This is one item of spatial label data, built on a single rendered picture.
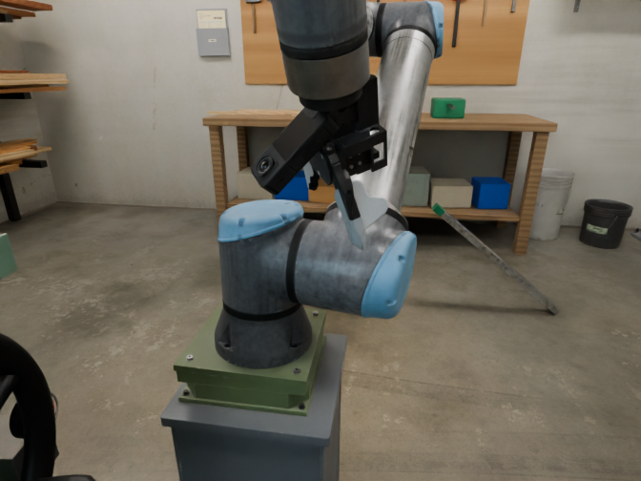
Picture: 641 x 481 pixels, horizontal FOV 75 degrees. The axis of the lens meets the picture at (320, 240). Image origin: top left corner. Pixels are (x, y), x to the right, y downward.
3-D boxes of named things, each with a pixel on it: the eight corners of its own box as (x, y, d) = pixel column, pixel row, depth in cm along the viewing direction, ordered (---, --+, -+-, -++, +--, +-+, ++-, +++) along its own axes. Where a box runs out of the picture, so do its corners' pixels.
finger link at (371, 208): (404, 237, 54) (380, 169, 52) (364, 257, 52) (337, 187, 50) (393, 235, 57) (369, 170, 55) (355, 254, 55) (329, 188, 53)
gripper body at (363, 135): (389, 171, 54) (387, 81, 45) (329, 198, 52) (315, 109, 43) (359, 143, 59) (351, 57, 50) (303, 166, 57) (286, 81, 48)
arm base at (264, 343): (224, 313, 92) (221, 272, 89) (311, 313, 93) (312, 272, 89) (205, 368, 74) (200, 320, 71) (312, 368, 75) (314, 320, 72)
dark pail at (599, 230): (630, 251, 285) (643, 211, 275) (586, 249, 289) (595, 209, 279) (609, 236, 313) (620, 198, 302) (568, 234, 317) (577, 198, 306)
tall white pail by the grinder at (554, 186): (568, 242, 301) (583, 177, 284) (523, 240, 305) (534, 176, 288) (553, 228, 328) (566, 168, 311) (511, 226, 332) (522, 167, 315)
